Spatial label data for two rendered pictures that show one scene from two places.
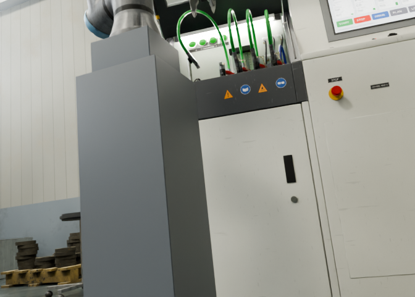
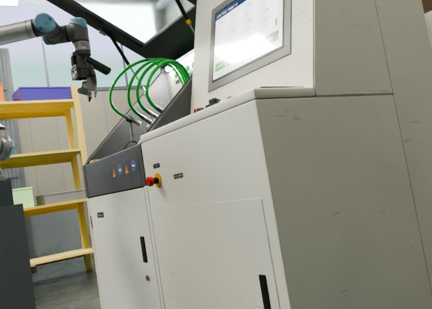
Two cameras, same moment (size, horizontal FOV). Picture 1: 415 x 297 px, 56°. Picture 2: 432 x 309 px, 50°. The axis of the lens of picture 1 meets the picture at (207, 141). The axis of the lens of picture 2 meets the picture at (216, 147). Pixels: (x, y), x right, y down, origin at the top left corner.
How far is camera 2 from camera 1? 1.83 m
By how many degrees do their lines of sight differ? 42
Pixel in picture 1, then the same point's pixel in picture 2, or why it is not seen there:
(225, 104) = (114, 182)
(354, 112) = (168, 201)
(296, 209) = (149, 286)
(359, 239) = not seen: outside the picture
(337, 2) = (220, 35)
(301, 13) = (198, 52)
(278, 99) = (134, 181)
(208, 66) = not seen: hidden behind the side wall
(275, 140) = (135, 220)
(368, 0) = (240, 30)
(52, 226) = not seen: hidden behind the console
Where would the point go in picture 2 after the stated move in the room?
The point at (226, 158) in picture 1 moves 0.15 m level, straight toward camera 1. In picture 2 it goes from (119, 232) to (87, 238)
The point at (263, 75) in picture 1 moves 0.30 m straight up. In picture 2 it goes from (125, 157) to (115, 84)
